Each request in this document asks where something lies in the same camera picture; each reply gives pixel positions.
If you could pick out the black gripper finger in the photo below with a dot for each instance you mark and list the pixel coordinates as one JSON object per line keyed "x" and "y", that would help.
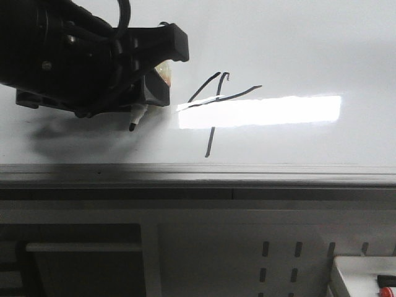
{"x": 152, "y": 46}
{"x": 155, "y": 90}

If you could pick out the white plastic marker tray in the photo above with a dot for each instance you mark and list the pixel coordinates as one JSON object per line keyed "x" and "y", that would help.
{"x": 357, "y": 275}

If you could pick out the dark shelf bracket with bar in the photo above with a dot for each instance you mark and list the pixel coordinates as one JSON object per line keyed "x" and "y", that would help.
{"x": 72, "y": 260}

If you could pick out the black marker in tray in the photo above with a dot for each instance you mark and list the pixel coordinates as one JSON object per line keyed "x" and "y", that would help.
{"x": 385, "y": 281}

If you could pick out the grey perforated pegboard panel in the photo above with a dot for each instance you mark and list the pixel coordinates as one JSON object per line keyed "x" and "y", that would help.
{"x": 206, "y": 259}

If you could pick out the white whiteboard marker with tape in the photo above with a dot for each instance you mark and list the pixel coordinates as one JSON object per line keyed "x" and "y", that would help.
{"x": 139, "y": 109}

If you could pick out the white whiteboard with grey frame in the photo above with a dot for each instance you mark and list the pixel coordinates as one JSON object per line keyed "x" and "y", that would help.
{"x": 275, "y": 93}

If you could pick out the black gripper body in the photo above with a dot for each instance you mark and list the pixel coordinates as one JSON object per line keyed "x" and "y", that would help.
{"x": 58, "y": 55}

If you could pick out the red capped marker in tray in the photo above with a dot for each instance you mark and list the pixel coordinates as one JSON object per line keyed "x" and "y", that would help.
{"x": 387, "y": 292}

